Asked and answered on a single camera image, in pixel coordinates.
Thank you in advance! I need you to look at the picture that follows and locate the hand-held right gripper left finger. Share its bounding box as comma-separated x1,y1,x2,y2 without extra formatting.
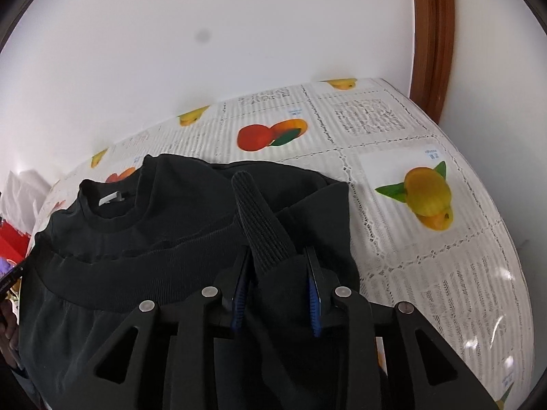
64,256,254,410

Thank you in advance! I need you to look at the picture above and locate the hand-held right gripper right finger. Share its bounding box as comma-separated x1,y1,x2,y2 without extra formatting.
303,247,502,410

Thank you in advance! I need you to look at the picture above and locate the black sweatshirt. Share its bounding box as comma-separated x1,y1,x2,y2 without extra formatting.
17,154,381,410

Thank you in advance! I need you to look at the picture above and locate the person's left hand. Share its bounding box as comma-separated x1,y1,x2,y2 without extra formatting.
0,298,23,372

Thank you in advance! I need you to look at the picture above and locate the red shopping bag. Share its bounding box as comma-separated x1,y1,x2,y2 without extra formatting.
0,220,32,262

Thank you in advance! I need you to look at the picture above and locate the white plastic bag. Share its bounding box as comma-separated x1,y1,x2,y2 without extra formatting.
0,170,51,233

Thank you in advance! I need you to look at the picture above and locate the fruit print tablecloth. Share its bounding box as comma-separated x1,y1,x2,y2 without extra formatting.
32,78,537,410

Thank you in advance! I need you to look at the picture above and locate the brown wooden door frame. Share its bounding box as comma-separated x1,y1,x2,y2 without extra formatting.
409,0,455,122

